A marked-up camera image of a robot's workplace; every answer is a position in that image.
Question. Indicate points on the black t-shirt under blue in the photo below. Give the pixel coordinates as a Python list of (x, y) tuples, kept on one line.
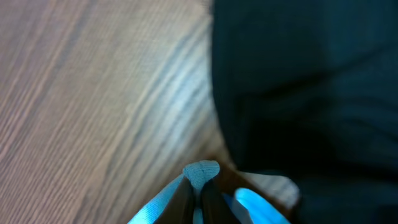
[(307, 89)]

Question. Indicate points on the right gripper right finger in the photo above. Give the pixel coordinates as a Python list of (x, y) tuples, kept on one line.
[(215, 210)]

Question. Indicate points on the light blue printed t-shirt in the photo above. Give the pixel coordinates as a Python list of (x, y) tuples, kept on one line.
[(247, 202)]

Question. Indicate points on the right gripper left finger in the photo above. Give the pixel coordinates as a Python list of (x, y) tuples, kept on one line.
[(180, 208)]

